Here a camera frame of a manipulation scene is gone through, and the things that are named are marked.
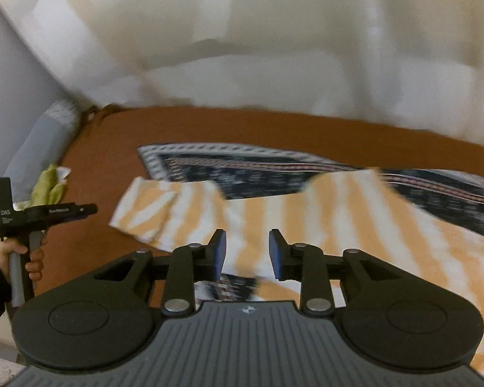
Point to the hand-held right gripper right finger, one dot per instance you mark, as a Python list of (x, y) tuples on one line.
[(275, 258)]

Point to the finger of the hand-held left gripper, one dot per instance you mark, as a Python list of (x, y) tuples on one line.
[(84, 209)]

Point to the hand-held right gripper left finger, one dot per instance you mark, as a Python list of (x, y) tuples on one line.
[(221, 252)]

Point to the orange white striped shirt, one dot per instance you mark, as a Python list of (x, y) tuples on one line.
[(347, 234)]

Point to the person's left hand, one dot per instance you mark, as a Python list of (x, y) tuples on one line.
[(34, 264)]

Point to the green cloth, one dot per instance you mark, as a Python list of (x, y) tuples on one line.
[(48, 187)]

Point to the grey pillow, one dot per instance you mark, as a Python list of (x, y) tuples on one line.
[(36, 145)]

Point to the dark patterned cloth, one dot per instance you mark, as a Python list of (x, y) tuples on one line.
[(246, 173)]

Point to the cream curtain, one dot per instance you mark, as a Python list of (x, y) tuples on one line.
[(246, 36)]

